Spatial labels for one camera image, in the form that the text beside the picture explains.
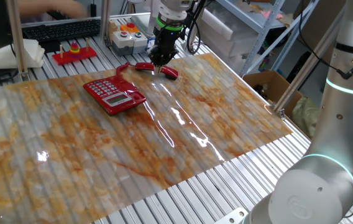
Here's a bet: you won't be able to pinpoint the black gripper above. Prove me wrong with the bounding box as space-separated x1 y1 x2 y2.
147 27 181 74

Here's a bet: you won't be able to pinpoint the red telephone handset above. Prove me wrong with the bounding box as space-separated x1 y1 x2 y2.
134 62 180 82

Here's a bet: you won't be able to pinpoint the red telephone base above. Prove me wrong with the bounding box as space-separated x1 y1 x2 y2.
82 74 147 116

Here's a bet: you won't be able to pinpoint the person's bare hand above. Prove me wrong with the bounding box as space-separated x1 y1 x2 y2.
39 0 88 19

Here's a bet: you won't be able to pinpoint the grey two-button box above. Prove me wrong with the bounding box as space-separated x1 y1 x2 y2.
111 30 149 57

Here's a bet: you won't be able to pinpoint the orange emergency stop button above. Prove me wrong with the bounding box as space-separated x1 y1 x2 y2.
119 22 140 34

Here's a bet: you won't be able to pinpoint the translucent storage bin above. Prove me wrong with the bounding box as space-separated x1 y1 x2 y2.
199 7 260 58

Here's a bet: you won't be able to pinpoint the red peg toy base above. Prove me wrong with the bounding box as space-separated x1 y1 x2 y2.
51 37 98 66

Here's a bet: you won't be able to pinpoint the rainbow stacking rings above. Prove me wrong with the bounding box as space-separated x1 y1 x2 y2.
68 40 82 58

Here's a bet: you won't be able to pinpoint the grey metal shelf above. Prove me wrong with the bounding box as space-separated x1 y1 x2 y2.
215 0 320 77

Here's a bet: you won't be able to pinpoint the orange marble pattern mat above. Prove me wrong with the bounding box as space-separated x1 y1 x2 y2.
0 52 294 224

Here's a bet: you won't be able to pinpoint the black keyboard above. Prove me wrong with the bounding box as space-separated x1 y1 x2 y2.
22 18 102 44

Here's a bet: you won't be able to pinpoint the brown cardboard box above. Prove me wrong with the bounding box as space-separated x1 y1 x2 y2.
242 70 304 118

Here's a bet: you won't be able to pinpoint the pink paper sheet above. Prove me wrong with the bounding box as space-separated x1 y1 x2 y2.
259 9 285 20

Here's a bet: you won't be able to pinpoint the green fabric bag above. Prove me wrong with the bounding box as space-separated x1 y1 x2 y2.
290 96 320 139

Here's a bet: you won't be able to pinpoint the red coiled phone cord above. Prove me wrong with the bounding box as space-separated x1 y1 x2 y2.
116 61 139 82

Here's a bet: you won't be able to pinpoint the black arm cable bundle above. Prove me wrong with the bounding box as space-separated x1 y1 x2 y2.
181 0 204 54

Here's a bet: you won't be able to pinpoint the aluminium frame post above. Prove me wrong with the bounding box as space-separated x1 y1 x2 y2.
182 0 208 56
99 0 112 44
6 0 30 82
272 9 345 121

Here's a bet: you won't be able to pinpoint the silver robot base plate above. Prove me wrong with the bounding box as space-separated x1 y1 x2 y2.
213 207 249 224

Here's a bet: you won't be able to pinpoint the black plug cable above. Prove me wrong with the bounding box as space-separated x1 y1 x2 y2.
297 0 353 80

